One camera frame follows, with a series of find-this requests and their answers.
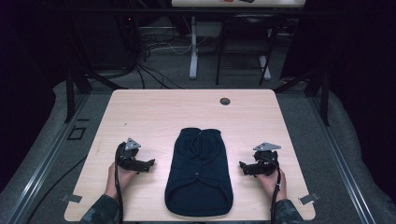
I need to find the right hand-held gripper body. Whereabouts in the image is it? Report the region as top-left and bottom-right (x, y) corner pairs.
(252, 142), (282, 177)

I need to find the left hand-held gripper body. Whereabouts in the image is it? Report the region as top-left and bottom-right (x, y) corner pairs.
(115, 137), (144, 172)

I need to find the dark navy sleeveless garment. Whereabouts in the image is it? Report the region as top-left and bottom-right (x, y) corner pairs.
(163, 127), (234, 217)

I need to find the person's right hand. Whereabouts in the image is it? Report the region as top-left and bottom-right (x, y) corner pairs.
(255, 168), (288, 203)

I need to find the person's left hand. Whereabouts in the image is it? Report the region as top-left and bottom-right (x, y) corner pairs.
(104, 161), (138, 200)

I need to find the white background desk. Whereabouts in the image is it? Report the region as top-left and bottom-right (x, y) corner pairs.
(170, 0), (308, 81)

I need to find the black chair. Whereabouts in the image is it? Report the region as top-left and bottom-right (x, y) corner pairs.
(215, 14), (283, 87)

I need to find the left hand-held gripper black cable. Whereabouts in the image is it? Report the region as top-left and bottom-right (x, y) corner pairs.
(113, 143), (125, 224)

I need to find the hand-held gripper black cable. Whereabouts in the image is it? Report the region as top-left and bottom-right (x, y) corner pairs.
(113, 143), (125, 224)
(261, 157), (283, 224)

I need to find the right hand-held gripper black cable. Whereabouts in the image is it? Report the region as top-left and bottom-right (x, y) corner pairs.
(261, 157), (283, 224)

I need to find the grey metal table bracket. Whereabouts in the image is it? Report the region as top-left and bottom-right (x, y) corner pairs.
(60, 192), (83, 204)
(298, 191), (321, 206)

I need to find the aluminium floor rail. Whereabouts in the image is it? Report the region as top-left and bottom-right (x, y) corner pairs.
(306, 92), (378, 224)
(4, 92), (92, 224)

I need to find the black floor cable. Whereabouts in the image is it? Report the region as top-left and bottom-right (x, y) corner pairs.
(26, 154), (89, 224)

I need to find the black metal frame stand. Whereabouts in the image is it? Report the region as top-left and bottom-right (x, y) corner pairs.
(63, 66), (129, 124)
(273, 66), (332, 128)

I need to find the tangle of floor cables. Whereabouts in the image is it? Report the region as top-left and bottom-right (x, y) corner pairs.
(132, 29), (192, 91)

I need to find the black horizontal frame bar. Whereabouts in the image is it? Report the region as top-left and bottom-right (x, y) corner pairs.
(46, 7), (316, 17)

